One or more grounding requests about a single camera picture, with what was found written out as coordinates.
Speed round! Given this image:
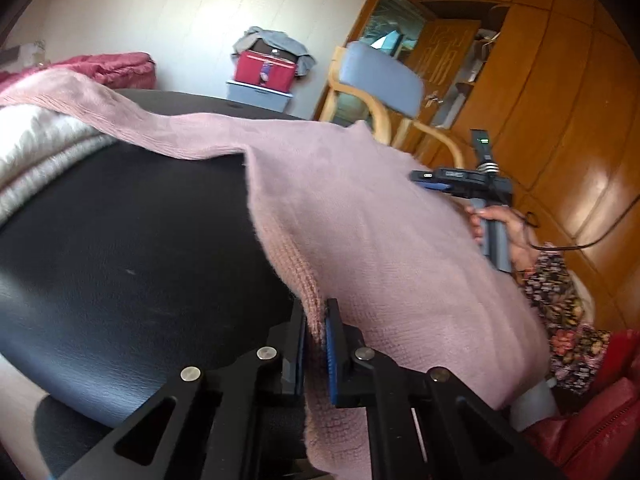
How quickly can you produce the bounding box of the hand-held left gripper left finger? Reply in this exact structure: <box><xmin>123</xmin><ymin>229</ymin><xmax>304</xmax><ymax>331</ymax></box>
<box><xmin>60</xmin><ymin>304</ymin><xmax>308</xmax><ymax>480</ymax></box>

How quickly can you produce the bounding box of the person's right hand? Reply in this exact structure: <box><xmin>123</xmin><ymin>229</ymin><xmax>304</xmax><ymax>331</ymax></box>
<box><xmin>464</xmin><ymin>204</ymin><xmax>540</xmax><ymax>272</ymax></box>

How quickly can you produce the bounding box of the red fabric bag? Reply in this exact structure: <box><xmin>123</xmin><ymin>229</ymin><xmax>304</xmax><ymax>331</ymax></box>
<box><xmin>235</xmin><ymin>50</ymin><xmax>299</xmax><ymax>94</ymax></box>

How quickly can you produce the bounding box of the glass door in wooden frame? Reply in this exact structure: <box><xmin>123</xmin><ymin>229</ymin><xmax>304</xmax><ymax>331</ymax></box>
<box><xmin>312</xmin><ymin>0</ymin><xmax>431</xmax><ymax>126</ymax></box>

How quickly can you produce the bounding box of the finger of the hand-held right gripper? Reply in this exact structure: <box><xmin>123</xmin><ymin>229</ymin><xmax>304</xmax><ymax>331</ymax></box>
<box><xmin>410</xmin><ymin>169</ymin><xmax>452</xmax><ymax>192</ymax></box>

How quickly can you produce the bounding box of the wooden wardrobe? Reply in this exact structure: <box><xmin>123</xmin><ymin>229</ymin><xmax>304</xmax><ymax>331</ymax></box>
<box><xmin>419</xmin><ymin>0</ymin><xmax>640</xmax><ymax>333</ymax></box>

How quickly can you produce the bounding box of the black cable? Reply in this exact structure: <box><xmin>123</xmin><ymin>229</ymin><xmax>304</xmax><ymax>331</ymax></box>
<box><xmin>517</xmin><ymin>160</ymin><xmax>640</xmax><ymax>252</ymax></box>

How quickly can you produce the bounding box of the bed with red blanket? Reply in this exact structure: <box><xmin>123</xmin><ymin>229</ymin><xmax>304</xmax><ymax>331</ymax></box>
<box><xmin>0</xmin><ymin>51</ymin><xmax>157</xmax><ymax>92</ymax></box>

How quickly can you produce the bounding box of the grey plastic storage box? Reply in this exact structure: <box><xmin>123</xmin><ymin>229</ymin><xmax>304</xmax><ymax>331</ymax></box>
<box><xmin>225</xmin><ymin>79</ymin><xmax>295</xmax><ymax>114</ymax></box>

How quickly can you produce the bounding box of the black leather ottoman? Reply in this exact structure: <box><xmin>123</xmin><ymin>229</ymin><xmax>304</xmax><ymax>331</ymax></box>
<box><xmin>0</xmin><ymin>89</ymin><xmax>323</xmax><ymax>480</ymax></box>

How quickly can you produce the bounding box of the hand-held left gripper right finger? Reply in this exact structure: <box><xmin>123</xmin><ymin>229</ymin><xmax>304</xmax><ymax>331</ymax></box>
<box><xmin>322</xmin><ymin>298</ymin><xmax>567</xmax><ymax>480</ymax></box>

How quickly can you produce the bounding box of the wooden armchair with grey cushions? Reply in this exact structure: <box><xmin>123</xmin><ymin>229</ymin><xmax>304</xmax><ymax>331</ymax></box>
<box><xmin>316</xmin><ymin>41</ymin><xmax>467</xmax><ymax>167</ymax></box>

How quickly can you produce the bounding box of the red jacket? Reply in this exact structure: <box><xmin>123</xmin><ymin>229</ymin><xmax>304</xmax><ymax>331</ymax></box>
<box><xmin>524</xmin><ymin>329</ymin><xmax>640</xmax><ymax>480</ymax></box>

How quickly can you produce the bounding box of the person's right forearm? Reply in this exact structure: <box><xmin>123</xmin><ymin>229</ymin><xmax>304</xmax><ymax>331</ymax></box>
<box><xmin>517</xmin><ymin>244</ymin><xmax>612</xmax><ymax>396</ymax></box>

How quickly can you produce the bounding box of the white knit sweater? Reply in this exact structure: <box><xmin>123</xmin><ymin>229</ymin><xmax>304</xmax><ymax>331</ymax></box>
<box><xmin>0</xmin><ymin>106</ymin><xmax>115</xmax><ymax>223</ymax></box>

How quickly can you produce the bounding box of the grey garment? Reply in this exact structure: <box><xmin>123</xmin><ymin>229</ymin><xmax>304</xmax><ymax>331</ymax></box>
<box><xmin>231</xmin><ymin>26</ymin><xmax>317</xmax><ymax>77</ymax></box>

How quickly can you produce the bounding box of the pink knit sweater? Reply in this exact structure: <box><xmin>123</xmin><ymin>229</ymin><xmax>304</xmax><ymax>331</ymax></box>
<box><xmin>0</xmin><ymin>67</ymin><xmax>552</xmax><ymax>480</ymax></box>

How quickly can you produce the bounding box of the wooden panel door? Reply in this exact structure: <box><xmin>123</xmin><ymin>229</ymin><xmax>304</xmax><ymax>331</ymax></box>
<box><xmin>400</xmin><ymin>16</ymin><xmax>485</xmax><ymax>128</ymax></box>

